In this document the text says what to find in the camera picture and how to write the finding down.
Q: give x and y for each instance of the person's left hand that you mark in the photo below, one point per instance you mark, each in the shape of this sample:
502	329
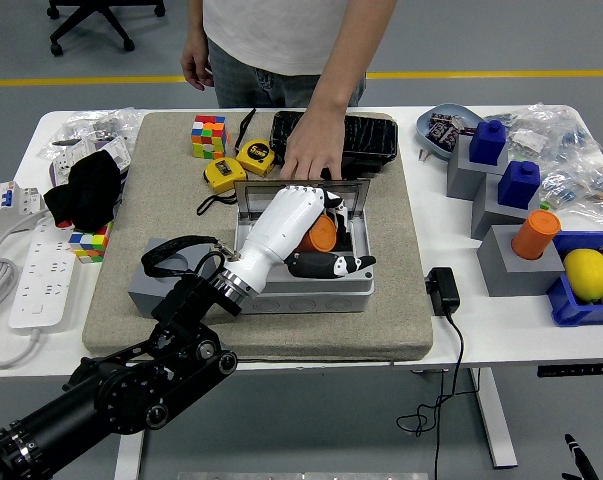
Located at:
316	145

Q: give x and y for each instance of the small metal pins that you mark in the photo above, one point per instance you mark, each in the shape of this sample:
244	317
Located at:
423	155

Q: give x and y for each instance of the black cloth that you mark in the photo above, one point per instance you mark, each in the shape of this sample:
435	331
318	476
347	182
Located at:
86	190

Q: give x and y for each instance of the white power strip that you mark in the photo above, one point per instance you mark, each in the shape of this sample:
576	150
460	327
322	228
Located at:
41	280

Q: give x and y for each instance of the colourful puzzle cube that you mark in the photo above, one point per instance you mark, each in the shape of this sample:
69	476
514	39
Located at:
210	136
91	242

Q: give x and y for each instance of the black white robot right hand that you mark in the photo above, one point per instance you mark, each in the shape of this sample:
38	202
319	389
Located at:
581	457

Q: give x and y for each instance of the brown snack packet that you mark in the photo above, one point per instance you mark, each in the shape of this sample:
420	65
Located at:
442	135
448	118

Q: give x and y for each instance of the person's right forearm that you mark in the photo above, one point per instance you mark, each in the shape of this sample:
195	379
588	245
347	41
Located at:
195	22

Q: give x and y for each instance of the grey-brown fabric mat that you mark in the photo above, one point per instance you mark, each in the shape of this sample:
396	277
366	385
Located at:
331	335

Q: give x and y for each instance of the person's right hand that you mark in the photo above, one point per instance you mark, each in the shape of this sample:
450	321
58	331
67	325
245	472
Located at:
196	67

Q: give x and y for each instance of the clear plastic parts bag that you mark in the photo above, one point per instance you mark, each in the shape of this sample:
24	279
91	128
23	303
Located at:
581	190
96	122
556	130

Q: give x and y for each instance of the black textured case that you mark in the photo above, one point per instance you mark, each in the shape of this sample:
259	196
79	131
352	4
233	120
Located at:
371	137

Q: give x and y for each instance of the white circuit breaker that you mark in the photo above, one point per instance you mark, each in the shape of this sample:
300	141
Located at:
11	205

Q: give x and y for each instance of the blue plastic bin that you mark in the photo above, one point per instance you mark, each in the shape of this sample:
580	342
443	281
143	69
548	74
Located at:
566	305

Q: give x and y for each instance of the person's left forearm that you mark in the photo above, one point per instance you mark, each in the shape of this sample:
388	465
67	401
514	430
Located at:
351	60

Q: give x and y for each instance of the yellow lemon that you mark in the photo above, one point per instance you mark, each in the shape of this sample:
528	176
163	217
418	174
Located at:
587	275

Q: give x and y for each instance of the black office chair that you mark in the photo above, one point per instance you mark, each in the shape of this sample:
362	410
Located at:
88	17

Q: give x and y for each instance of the black power adapter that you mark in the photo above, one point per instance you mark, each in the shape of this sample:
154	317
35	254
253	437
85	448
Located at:
443	290

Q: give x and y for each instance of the person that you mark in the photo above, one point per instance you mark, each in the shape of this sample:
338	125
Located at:
281	30

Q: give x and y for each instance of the blue block with knob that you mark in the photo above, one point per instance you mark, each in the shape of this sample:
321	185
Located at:
488	142
518	185

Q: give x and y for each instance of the orange cylinder battery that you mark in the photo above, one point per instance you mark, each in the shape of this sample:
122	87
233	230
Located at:
323	235
536	235

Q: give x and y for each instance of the yellow tape measure round label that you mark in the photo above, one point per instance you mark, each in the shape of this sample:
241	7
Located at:
255	156

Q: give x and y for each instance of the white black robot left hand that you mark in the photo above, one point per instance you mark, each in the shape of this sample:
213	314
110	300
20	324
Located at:
276	230

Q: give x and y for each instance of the grey-blue dish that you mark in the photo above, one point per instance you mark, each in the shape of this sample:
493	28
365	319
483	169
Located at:
443	110

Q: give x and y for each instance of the white socket panel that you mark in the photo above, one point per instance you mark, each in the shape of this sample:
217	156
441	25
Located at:
61	162

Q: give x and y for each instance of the black table control panel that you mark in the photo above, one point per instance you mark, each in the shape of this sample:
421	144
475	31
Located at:
578	370

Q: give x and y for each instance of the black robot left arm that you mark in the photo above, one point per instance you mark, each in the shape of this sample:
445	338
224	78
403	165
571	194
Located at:
121	395

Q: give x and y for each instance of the grey electrical box with lid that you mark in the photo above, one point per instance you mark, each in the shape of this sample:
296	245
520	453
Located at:
331	295

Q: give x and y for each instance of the grey block with round hole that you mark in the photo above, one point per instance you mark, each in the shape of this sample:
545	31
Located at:
511	275
141	295

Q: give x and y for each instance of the white table leg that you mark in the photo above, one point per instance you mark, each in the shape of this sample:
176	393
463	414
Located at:
131	460
496	425

